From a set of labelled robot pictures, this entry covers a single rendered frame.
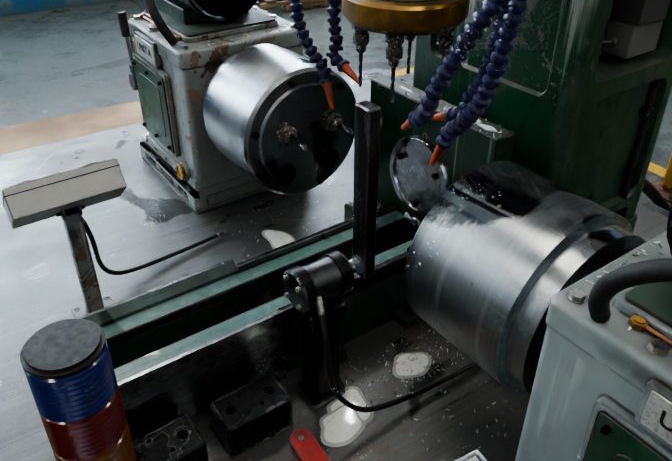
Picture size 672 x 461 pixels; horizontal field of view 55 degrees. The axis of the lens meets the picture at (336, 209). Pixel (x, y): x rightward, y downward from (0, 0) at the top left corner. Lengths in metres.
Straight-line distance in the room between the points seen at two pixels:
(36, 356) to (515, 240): 0.50
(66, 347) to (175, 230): 0.89
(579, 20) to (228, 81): 0.61
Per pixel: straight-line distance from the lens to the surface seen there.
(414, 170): 1.12
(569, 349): 0.67
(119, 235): 1.41
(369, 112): 0.77
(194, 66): 1.30
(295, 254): 1.09
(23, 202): 1.04
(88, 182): 1.06
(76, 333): 0.53
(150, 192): 1.54
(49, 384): 0.52
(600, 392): 0.67
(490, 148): 0.98
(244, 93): 1.17
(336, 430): 0.97
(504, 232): 0.76
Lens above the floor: 1.56
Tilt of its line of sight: 32 degrees down
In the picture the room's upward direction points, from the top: straight up
